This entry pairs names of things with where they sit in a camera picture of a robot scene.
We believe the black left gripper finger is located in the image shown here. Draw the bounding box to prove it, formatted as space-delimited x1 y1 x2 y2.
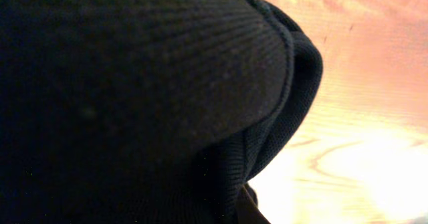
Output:
235 183 270 224

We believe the black t-shirt white logo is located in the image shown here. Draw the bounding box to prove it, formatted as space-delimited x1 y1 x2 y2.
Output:
1 0 323 224

